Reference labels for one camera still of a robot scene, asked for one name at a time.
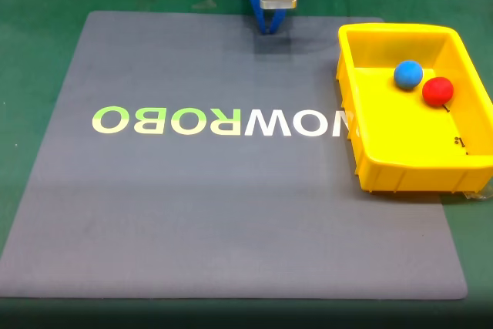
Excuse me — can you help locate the red ball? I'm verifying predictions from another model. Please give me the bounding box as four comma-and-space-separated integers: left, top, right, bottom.
421, 76, 454, 108

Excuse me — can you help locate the blue ball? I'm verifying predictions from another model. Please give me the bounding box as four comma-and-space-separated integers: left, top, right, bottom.
393, 59, 424, 90

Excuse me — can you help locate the yellow plastic bin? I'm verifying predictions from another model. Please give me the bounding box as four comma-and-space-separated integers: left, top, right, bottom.
335, 23, 493, 194

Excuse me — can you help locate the grey mat with lettering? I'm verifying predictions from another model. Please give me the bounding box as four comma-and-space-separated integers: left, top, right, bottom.
0, 11, 469, 300

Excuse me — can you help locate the clear plastic wrap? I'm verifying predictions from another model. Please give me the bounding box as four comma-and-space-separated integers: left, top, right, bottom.
464, 189, 493, 202

